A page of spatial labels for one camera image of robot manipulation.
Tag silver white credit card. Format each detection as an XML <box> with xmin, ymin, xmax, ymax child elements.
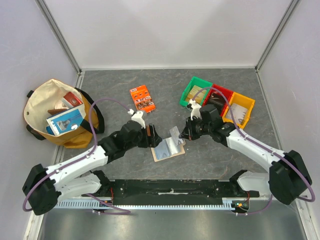
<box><xmin>169</xmin><ymin>126</ymin><xmax>185</xmax><ymax>146</ymax></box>

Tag beige card holder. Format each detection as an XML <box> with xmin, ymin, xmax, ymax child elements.
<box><xmin>151</xmin><ymin>137</ymin><xmax>186</xmax><ymax>162</ymax></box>

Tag brown leather card wallet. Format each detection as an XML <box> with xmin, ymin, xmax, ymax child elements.
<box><xmin>146</xmin><ymin>125</ymin><xmax>151</xmax><ymax>137</ymax></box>

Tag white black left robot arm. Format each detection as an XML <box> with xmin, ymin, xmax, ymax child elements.
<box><xmin>22</xmin><ymin>120</ymin><xmax>162</xmax><ymax>216</ymax></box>

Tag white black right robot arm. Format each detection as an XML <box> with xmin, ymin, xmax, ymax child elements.
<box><xmin>180</xmin><ymin>101</ymin><xmax>315</xmax><ymax>205</ymax></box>

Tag black cards in red bin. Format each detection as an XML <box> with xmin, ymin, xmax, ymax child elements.
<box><xmin>207</xmin><ymin>92</ymin><xmax>226</xmax><ymax>112</ymax></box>

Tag gold cards in green bin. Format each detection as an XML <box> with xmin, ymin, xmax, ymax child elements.
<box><xmin>185</xmin><ymin>85</ymin><xmax>207</xmax><ymax>105</ymax></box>

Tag white cards in yellow bin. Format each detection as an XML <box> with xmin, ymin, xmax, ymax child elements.
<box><xmin>231</xmin><ymin>103</ymin><xmax>248</xmax><ymax>124</ymax></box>

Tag red plastic bin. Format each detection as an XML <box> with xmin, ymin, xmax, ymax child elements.
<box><xmin>202</xmin><ymin>84</ymin><xmax>234</xmax><ymax>117</ymax></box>

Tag green plastic bin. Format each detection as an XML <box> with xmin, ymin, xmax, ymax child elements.
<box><xmin>179</xmin><ymin>76</ymin><xmax>213</xmax><ymax>107</ymax></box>

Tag orange screw box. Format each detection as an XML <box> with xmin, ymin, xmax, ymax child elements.
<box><xmin>129</xmin><ymin>85</ymin><xmax>156</xmax><ymax>113</ymax></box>

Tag yellow plastic bin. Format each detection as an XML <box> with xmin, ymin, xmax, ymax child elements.
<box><xmin>229</xmin><ymin>92</ymin><xmax>255</xmax><ymax>129</ymax></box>

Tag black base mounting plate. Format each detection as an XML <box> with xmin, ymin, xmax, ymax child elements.
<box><xmin>94</xmin><ymin>179</ymin><xmax>260</xmax><ymax>206</ymax></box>

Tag blue white product box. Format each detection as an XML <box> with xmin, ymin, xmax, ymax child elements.
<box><xmin>46</xmin><ymin>105</ymin><xmax>86</xmax><ymax>136</ymax></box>

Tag red white product box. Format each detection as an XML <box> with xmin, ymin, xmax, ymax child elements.
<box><xmin>61</xmin><ymin>92</ymin><xmax>83</xmax><ymax>109</ymax></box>

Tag yellow canvas tote bag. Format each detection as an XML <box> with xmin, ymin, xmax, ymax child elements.
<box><xmin>23</xmin><ymin>79</ymin><xmax>105</xmax><ymax>149</ymax></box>

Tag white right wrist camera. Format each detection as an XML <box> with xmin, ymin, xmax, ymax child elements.
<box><xmin>188</xmin><ymin>99</ymin><xmax>202</xmax><ymax>121</ymax></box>

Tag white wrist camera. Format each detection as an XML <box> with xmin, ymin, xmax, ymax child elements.
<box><xmin>188</xmin><ymin>99</ymin><xmax>202</xmax><ymax>121</ymax></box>
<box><xmin>127</xmin><ymin>109</ymin><xmax>147</xmax><ymax>129</ymax></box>

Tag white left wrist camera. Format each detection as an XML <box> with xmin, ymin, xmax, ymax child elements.
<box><xmin>127</xmin><ymin>109</ymin><xmax>147</xmax><ymax>129</ymax></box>

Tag grey slotted cable duct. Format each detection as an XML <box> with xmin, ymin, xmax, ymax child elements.
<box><xmin>54</xmin><ymin>198</ymin><xmax>235</xmax><ymax>211</ymax></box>

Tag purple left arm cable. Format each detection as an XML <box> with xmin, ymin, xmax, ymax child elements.
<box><xmin>22</xmin><ymin>98</ymin><xmax>135</xmax><ymax>216</ymax></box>

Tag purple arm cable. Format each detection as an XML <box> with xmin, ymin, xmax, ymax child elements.
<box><xmin>22</xmin><ymin>98</ymin><xmax>135</xmax><ymax>216</ymax></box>
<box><xmin>192</xmin><ymin>86</ymin><xmax>315</xmax><ymax>216</ymax></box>

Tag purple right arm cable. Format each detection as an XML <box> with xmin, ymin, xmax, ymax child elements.
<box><xmin>192</xmin><ymin>86</ymin><xmax>315</xmax><ymax>216</ymax></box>

